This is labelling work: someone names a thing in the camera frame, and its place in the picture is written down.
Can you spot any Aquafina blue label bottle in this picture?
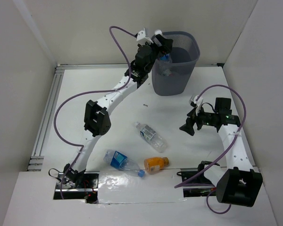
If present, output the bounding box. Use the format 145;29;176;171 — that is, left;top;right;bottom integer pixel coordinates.
153;30;173;63

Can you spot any green label water bottle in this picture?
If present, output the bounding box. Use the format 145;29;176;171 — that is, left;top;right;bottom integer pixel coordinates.
134;121;167;153

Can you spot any orange juice bottle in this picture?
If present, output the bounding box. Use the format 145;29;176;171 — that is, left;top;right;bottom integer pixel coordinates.
144;157;169;174

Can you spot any blue cap water bottle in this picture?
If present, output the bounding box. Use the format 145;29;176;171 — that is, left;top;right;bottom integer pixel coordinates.
103;150;145;178

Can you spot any red label water bottle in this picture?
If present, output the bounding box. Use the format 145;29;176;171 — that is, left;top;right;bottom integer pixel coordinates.
159;67;177;77

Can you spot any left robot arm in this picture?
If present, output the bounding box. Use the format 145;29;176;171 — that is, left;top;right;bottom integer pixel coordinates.
63;34;173;188

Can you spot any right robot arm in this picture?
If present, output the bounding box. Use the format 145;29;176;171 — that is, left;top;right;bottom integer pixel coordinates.
180;96;263;207

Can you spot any grey mesh waste bin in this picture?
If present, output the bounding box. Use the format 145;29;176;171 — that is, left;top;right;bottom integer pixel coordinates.
152;31;200;96

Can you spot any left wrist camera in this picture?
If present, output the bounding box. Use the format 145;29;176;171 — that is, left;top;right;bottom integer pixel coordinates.
136;28;148;45

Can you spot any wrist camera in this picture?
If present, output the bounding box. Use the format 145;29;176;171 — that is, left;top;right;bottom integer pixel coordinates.
189;95;203;116
136;28;148;45

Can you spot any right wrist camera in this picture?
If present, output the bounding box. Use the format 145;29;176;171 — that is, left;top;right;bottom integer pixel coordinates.
189;95;203;116

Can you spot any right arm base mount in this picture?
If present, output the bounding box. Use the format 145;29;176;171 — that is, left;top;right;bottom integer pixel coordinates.
176;160;227;197

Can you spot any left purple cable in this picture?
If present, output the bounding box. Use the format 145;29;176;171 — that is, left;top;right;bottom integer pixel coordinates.
53;25;140;201

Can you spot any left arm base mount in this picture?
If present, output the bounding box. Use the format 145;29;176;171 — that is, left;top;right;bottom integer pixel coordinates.
48;168;99;204

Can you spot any aluminium frame rail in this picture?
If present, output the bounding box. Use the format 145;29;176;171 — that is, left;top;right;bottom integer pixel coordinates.
28;65;228;171

